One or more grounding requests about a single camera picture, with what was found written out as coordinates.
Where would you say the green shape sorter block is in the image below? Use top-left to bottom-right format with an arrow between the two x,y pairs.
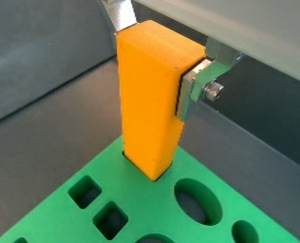
0,140 -> 300,243

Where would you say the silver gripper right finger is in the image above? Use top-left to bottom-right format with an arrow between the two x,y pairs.
175,37 -> 243,122

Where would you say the orange rectangular block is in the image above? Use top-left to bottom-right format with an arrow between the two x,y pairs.
115,20 -> 204,180

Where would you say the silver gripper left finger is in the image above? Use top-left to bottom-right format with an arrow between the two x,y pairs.
101,0 -> 137,32

